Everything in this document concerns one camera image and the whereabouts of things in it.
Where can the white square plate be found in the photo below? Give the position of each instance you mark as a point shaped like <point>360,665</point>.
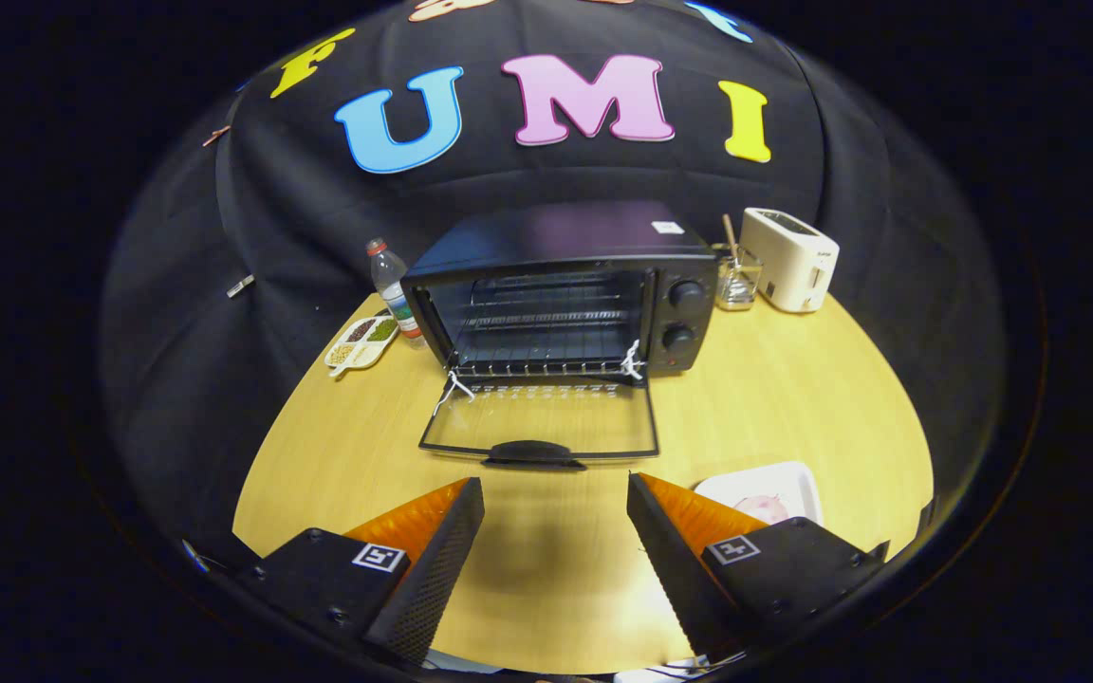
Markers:
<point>755,479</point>

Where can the pink meat slice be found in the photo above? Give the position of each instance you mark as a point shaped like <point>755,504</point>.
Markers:
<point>763,509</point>

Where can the glass jar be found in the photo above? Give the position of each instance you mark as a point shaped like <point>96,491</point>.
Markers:
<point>738,285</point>

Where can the white clothespin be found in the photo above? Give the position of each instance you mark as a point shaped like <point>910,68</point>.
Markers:
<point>240,286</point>

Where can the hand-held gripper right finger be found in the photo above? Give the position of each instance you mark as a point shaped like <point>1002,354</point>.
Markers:
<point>675,569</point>

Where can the white divided snack tray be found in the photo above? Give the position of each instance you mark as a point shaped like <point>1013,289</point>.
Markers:
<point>361,343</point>

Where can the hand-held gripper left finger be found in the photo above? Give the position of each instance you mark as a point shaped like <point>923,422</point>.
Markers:
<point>433,579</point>

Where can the wooden stick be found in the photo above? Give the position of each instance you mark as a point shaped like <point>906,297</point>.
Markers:
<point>731,237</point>

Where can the clear plastic water bottle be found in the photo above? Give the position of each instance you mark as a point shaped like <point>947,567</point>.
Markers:
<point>387,280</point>

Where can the pink clothespin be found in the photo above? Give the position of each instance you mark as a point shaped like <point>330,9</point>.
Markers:
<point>216,136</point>

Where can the black toaster oven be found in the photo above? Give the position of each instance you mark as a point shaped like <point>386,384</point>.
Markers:
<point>556,237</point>

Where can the white toaster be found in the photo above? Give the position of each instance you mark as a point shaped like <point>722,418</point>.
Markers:
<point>788,256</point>

